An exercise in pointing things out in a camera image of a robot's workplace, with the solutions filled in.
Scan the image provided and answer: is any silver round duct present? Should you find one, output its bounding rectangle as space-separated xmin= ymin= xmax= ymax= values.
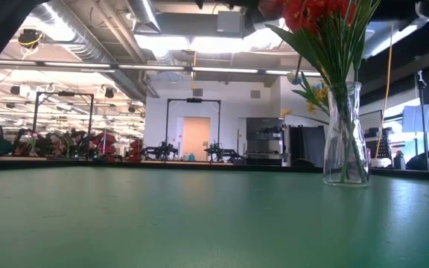
xmin=127 ymin=0 xmax=162 ymax=34

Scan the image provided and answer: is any white board panel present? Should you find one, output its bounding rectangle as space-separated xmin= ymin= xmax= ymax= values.
xmin=359 ymin=109 xmax=384 ymax=130

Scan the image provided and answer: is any long ceiling light strip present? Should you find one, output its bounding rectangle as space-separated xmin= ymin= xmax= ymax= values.
xmin=0 ymin=58 xmax=323 ymax=78

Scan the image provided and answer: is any red artificial flower bunch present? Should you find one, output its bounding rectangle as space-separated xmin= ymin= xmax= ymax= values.
xmin=296 ymin=0 xmax=383 ymax=185
xmin=281 ymin=0 xmax=349 ymax=185

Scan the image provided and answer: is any distant red black robot station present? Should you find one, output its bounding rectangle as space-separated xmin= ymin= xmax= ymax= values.
xmin=13 ymin=128 xmax=118 ymax=162

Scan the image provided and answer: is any grey metal cabinet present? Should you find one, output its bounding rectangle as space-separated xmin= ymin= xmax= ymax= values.
xmin=245 ymin=117 xmax=287 ymax=167

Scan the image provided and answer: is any orange door panel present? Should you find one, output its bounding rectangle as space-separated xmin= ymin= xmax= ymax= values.
xmin=182 ymin=117 xmax=212 ymax=151

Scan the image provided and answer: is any dark bulky bag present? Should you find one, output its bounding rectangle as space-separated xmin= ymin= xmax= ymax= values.
xmin=405 ymin=150 xmax=429 ymax=172

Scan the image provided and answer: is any small white container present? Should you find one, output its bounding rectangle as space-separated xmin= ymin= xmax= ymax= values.
xmin=369 ymin=156 xmax=393 ymax=169

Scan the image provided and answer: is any black upright panel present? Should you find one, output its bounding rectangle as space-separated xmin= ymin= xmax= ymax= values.
xmin=287 ymin=124 xmax=330 ymax=169

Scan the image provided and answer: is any black round ceiling device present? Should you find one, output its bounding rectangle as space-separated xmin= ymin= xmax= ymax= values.
xmin=16 ymin=28 xmax=44 ymax=49

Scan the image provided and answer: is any yellow artificial flower bunch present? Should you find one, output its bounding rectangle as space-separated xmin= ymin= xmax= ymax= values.
xmin=280 ymin=83 xmax=331 ymax=126

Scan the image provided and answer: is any rectangular metal air duct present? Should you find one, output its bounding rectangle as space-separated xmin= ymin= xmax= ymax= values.
xmin=154 ymin=10 xmax=257 ymax=39

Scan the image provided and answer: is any dark bottle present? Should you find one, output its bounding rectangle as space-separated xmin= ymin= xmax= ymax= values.
xmin=393 ymin=150 xmax=406 ymax=170

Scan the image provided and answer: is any clear glass vase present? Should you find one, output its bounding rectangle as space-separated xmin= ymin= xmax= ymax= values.
xmin=322 ymin=80 xmax=372 ymax=188

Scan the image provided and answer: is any grey ceiling box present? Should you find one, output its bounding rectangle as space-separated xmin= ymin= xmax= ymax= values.
xmin=216 ymin=10 xmax=244 ymax=34

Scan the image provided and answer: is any slim yellowish pole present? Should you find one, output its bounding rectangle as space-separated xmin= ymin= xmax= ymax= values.
xmin=375 ymin=22 xmax=395 ymax=159

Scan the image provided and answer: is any black equipment rack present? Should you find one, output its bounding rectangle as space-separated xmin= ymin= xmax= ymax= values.
xmin=363 ymin=127 xmax=393 ymax=169

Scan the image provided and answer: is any black gantry frame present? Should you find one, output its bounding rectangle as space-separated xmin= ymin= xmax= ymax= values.
xmin=31 ymin=91 xmax=95 ymax=161
xmin=165 ymin=98 xmax=222 ymax=161

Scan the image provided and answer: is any white paper sheet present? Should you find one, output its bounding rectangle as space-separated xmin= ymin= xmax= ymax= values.
xmin=401 ymin=103 xmax=429 ymax=134

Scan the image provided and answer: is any distant red equipment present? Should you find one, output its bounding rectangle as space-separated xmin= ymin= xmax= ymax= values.
xmin=127 ymin=138 xmax=145 ymax=162

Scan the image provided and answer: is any green table mat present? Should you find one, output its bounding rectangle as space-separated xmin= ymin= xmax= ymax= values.
xmin=0 ymin=165 xmax=429 ymax=268

